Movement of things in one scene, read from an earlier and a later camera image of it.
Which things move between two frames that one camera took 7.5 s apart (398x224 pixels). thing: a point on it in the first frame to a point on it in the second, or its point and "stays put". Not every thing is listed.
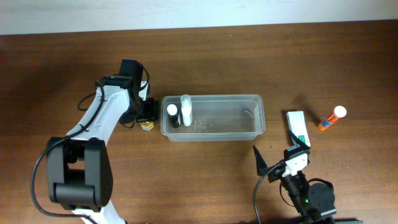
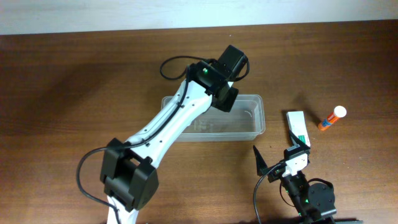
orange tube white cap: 339,111 stays put
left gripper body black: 149,109 to 226,99
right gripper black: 275,172 stays put
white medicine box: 298,126 stays put
